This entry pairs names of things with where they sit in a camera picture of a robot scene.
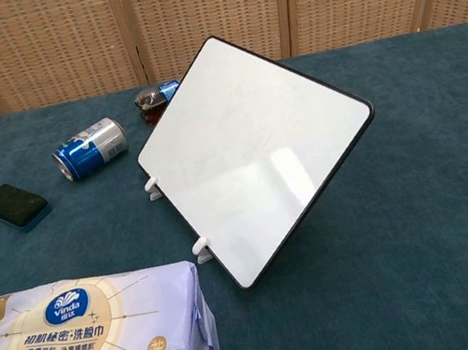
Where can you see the small black device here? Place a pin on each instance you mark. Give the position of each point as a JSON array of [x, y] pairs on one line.
[[12, 200]]

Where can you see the white rectangular tray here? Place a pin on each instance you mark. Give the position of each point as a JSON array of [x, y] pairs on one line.
[[257, 152]]

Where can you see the blue drink can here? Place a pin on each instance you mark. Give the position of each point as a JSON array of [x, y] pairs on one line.
[[91, 148]]

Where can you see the dark snack bottle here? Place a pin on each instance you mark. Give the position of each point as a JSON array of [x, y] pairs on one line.
[[150, 99]]

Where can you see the teal table cloth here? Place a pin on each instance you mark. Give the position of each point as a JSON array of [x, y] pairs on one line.
[[409, 244]]

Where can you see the woven wooden folding screen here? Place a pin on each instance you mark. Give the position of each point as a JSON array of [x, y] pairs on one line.
[[56, 43]]

